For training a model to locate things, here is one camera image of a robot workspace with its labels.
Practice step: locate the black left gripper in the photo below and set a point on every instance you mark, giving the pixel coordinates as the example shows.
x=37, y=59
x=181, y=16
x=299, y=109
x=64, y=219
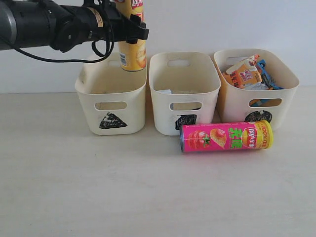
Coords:
x=105, y=22

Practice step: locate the yellow Lays chip can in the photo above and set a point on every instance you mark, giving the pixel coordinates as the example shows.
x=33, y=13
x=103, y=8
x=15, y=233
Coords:
x=132, y=56

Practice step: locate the blue white milk carton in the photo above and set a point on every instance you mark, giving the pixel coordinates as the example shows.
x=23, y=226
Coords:
x=166, y=91

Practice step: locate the orange instant noodle packet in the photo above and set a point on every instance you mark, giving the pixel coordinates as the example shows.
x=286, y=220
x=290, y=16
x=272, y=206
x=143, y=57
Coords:
x=245, y=75

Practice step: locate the blue instant noodle packet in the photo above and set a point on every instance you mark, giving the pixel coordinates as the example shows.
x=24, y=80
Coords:
x=268, y=83

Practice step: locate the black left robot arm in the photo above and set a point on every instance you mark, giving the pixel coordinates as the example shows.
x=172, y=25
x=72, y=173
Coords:
x=38, y=23

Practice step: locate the cream bin triangle mark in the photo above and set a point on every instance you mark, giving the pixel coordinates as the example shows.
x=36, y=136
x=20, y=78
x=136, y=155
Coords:
x=113, y=99

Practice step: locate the cream bin square mark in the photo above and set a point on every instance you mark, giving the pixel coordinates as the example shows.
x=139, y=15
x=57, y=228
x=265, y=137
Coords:
x=192, y=77

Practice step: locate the cream bin circle mark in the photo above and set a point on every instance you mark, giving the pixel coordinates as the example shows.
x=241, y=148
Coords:
x=234, y=104

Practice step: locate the pink Lays chip can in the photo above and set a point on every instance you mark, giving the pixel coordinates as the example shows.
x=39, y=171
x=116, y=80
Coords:
x=226, y=136

